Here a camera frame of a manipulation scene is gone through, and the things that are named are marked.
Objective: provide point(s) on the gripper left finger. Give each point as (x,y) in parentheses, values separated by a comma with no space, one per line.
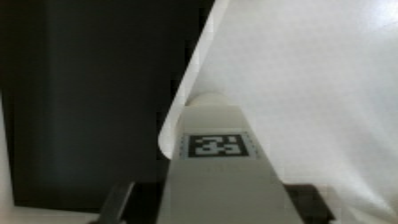
(114,205)

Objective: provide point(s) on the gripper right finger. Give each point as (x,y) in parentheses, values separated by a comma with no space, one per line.
(309,204)

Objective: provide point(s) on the white desk leg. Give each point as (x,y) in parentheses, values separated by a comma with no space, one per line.
(222,188)

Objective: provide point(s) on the white desk top panel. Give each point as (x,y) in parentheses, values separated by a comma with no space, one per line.
(297,57)

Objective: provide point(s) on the white U-shaped obstacle fence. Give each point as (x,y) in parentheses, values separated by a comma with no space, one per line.
(25,215)

